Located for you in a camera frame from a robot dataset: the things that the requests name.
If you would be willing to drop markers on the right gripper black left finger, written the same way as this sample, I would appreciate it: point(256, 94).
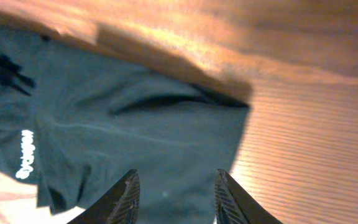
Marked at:
point(119, 205)

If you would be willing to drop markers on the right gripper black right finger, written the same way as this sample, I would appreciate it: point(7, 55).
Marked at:
point(233, 205)

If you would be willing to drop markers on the black t-shirt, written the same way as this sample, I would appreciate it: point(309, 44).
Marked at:
point(73, 123)

